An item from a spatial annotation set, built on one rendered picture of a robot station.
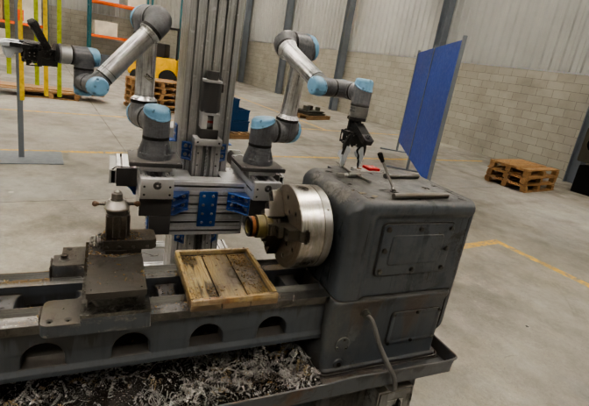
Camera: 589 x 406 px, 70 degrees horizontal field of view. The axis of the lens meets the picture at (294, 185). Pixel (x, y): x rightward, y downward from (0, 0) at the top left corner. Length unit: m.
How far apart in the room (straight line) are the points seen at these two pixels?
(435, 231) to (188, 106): 1.27
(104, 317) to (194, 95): 1.17
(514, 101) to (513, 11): 2.38
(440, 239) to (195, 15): 1.45
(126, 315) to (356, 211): 0.78
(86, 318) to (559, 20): 12.11
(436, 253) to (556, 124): 10.43
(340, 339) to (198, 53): 1.41
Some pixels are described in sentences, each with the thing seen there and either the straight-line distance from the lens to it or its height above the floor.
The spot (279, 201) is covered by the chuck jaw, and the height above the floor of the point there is 1.16.
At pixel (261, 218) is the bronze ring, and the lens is 1.52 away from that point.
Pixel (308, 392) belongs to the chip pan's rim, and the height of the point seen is 0.57.
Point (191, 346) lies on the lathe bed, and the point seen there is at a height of 0.71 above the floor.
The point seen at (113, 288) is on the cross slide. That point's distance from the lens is 1.35.
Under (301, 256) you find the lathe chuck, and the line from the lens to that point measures 1.49.
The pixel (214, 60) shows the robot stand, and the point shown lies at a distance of 2.12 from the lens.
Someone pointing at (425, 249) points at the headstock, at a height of 1.06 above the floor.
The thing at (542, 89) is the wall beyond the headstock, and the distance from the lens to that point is 12.34.
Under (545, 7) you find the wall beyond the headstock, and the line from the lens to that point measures 12.84.
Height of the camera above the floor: 1.67
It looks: 16 degrees down
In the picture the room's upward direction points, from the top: 9 degrees clockwise
